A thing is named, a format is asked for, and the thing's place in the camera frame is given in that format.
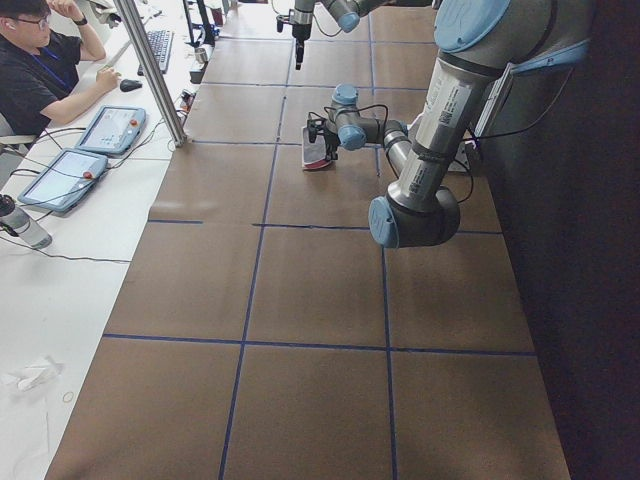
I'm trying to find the near teach pendant tablet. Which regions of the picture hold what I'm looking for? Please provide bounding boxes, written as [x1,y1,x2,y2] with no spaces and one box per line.
[18,148,108,213]

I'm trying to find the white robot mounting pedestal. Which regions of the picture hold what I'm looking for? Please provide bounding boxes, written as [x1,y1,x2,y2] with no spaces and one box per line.
[407,122,484,174]

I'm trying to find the metal cup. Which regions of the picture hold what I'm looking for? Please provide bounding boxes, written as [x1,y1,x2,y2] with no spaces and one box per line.
[194,45,210,64]

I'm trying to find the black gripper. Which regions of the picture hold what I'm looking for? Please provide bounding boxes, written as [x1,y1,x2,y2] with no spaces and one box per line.
[292,23,311,70]
[322,118,341,163]

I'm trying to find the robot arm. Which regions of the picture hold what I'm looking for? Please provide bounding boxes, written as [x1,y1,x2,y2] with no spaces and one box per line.
[276,0,441,70]
[319,1,595,249]

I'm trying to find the person in black shirt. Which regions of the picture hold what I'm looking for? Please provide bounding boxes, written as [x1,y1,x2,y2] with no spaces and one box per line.
[1,0,120,135]

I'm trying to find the black computer mouse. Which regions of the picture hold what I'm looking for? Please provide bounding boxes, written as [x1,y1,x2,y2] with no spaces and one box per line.
[119,79,143,93]

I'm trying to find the crumpled white tissue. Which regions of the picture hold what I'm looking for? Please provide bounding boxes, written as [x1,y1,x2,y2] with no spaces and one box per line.
[1,356,64,393]

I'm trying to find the pink towel white edge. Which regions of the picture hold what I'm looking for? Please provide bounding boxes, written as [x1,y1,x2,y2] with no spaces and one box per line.
[302,126,335,171]

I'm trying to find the grey water bottle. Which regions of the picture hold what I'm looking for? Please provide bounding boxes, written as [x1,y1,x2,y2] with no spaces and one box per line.
[1,195,52,249]

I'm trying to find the far teach pendant tablet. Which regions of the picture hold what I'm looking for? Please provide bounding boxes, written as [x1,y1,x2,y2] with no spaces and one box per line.
[75,105,147,156]

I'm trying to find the aluminium frame post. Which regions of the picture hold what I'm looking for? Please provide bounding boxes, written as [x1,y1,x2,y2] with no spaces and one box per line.
[113,0,187,148]

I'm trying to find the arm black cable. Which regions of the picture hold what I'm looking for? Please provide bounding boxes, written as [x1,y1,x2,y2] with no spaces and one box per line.
[269,0,351,37]
[307,103,576,201]

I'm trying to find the black keyboard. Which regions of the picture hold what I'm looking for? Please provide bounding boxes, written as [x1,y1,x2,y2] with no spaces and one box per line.
[147,30,174,74]

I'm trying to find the teach pendant tablet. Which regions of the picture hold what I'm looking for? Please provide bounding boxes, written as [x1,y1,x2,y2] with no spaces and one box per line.
[18,148,108,213]
[75,105,147,156]

